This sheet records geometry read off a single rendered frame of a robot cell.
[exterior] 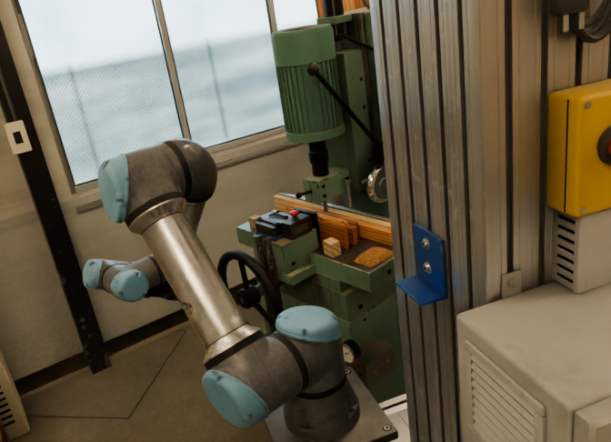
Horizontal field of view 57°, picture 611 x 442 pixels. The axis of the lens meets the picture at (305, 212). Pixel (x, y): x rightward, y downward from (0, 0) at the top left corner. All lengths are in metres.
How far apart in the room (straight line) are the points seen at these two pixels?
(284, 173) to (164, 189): 2.24
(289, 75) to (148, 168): 0.66
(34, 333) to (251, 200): 1.27
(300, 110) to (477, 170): 1.01
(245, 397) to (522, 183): 0.55
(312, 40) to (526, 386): 1.16
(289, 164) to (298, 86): 1.69
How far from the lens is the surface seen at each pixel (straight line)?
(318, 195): 1.70
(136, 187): 1.04
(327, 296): 1.66
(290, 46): 1.58
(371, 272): 1.49
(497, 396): 0.67
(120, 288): 1.37
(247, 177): 3.13
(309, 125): 1.61
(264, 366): 0.98
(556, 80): 0.68
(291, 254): 1.59
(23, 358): 3.04
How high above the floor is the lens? 1.60
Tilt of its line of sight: 21 degrees down
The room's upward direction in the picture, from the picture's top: 9 degrees counter-clockwise
